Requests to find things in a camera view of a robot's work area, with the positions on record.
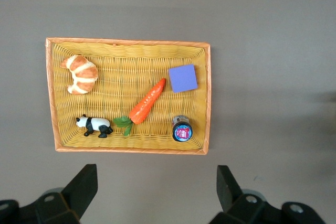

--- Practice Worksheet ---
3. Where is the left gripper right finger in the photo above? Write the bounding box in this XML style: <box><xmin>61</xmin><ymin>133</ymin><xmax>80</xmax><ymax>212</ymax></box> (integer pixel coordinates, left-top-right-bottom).
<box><xmin>209</xmin><ymin>165</ymin><xmax>285</xmax><ymax>224</ymax></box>

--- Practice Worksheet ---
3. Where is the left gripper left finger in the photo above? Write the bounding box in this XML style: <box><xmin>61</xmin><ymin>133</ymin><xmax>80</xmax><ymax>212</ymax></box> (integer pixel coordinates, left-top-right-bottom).
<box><xmin>18</xmin><ymin>163</ymin><xmax>99</xmax><ymax>224</ymax></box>

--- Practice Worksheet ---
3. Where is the yellow wicker basket orange rim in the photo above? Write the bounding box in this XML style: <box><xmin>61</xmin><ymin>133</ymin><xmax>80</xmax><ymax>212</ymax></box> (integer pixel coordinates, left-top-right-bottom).
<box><xmin>45</xmin><ymin>37</ymin><xmax>212</xmax><ymax>156</ymax></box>

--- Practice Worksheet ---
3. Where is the black and white toy panda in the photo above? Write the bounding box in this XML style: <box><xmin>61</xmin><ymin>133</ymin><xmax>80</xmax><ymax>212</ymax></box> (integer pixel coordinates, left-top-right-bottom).
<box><xmin>75</xmin><ymin>114</ymin><xmax>114</xmax><ymax>138</ymax></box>

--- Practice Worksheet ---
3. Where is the small jar with printed lid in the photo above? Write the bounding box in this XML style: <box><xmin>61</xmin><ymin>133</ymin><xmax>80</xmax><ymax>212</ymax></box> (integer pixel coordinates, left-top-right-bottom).
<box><xmin>171</xmin><ymin>114</ymin><xmax>194</xmax><ymax>143</ymax></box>

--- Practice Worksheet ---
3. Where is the orange toy carrot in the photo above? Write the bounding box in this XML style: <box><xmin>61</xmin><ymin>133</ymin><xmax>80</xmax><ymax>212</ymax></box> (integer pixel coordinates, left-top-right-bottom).
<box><xmin>113</xmin><ymin>77</ymin><xmax>167</xmax><ymax>137</ymax></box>

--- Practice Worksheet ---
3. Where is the toy croissant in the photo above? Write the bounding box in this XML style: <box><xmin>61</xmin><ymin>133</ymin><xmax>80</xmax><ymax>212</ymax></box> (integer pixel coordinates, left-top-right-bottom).
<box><xmin>59</xmin><ymin>54</ymin><xmax>99</xmax><ymax>95</ymax></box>

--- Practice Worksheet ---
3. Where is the purple foam cube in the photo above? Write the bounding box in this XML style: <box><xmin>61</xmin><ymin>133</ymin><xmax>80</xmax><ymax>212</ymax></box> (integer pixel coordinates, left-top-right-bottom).
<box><xmin>167</xmin><ymin>63</ymin><xmax>198</xmax><ymax>94</ymax></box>

